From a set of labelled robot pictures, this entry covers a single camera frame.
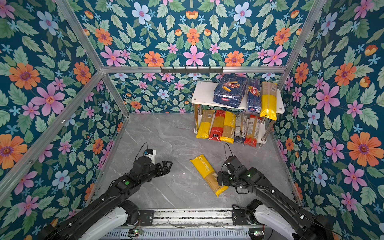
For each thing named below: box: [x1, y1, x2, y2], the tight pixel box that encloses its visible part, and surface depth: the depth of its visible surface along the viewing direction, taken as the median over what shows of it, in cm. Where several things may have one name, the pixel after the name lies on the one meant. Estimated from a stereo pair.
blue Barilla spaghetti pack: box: [247, 78, 262, 114], surface depth 78 cm
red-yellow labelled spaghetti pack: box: [244, 114, 262, 148], surface depth 99 cm
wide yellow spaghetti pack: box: [196, 109, 215, 139], surface depth 103 cm
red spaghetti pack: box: [208, 110, 226, 142], surface depth 103 cm
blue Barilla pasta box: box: [213, 73, 248, 108], surface depth 77 cm
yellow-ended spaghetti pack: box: [260, 81, 278, 121], surface depth 76 cm
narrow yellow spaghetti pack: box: [219, 110, 237, 144], surface depth 102 cm
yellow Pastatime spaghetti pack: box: [190, 154, 229, 198], surface depth 88 cm
